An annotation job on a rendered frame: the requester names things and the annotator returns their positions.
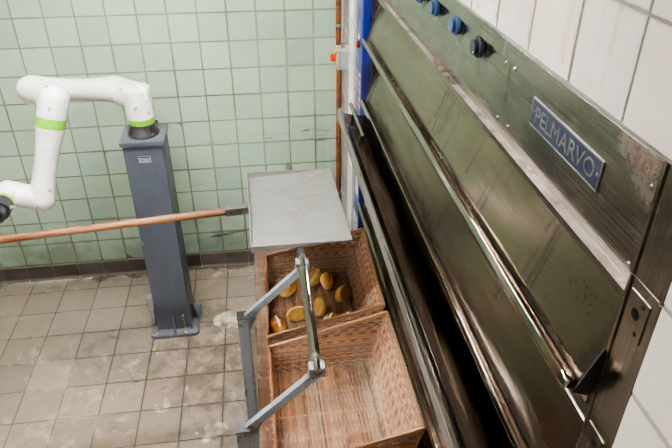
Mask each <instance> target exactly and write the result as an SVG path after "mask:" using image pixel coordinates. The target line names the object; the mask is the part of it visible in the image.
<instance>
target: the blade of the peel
mask: <svg viewBox="0 0 672 448"><path fill-rule="evenodd" d="M247 188H248V207H249V225H250V244H251V253H258V252H266V251H273V250H281V249H288V248H296V247H303V246H311V245H318V244H325V243H333V242H340V241H348V240H352V237H351V233H350V230H349V227H348V224H347V220H346V217H345V214H344V211H343V207H342V204H341V201H340V198H339V194H338V191H337V188H336V185H335V181H334V178H333V175H332V172H331V168H325V169H307V170H290V171H272V172H254V173H247Z"/></svg>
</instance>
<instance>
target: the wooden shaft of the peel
mask: <svg viewBox="0 0 672 448"><path fill-rule="evenodd" d="M225 214H226V213H225V208H217V209H209V210H201V211H193V212H185V213H178V214H170V215H162V216H154V217H146V218H138V219H130V220H122V221H114V222H106V223H98V224H90V225H83V226H75V227H67V228H59V229H51V230H43V231H35V232H27V233H19V234H11V235H3V236H0V244H4V243H12V242H20V241H28V240H35V239H43V238H51V237H59V236H67V235H75V234H82V233H90V232H98V231H106V230H114V229H122V228H130V227H137V226H145V225H153V224H161V223H169V222H177V221H184V220H192V219H200V218H208V217H216V216H224V215H225Z"/></svg>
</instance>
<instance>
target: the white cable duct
mask: <svg viewBox="0 0 672 448"><path fill-rule="evenodd" d="M353 64H354V0H349V74H348V114H352V112H351V109H350V107H349V103H350V102H352V104H353ZM351 196H352V162H351V159H350V156H349V153H348V166H347V224H348V227H349V230H350V231H351Z"/></svg>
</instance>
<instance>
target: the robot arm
mask: <svg viewBox="0 0 672 448"><path fill-rule="evenodd" d="M16 92H17V95H18V97H19V98H20V99H21V100H22V101H23V102H25V103H27V104H30V105H35V106H36V120H35V125H34V128H35V152H34V164H33V171H32V177H31V178H32V180H31V184H24V183H20V182H15V181H11V180H5V181H2V182H0V224H1V223H3V222H4V220H5V219H7V218H8V217H9V216H10V214H11V212H12V211H13V209H14V208H16V207H23V208H29V209H34V210H38V211H45V210H48V209H50V208H51V207H52V206H53V205H54V204H55V201H56V176H57V167H58V160H59V154H60V150H61V145H62V141H63V138H64V134H65V131H66V129H65V127H66V122H67V117H68V111H69V104H70V101H78V100H87V101H104V102H112V103H115V104H118V105H121V106H123V107H125V111H126V117H127V120H128V122H129V130H128V132H127V133H128V137H129V138H131V139H135V140H145V139H150V138H153V137H155V136H157V135H158V134H159V133H160V128H159V127H158V126H157V125H158V120H155V110H154V104H153V98H152V92H151V87H150V86H149V84H147V83H145V82H140V81H134V80H130V79H127V78H124V77H121V76H117V75H113V76H107V77H99V78H85V79H66V78H51V77H42V76H35V75H27V76H24V77H23V78H21V79H20V80H19V81H18V83H17V86H16Z"/></svg>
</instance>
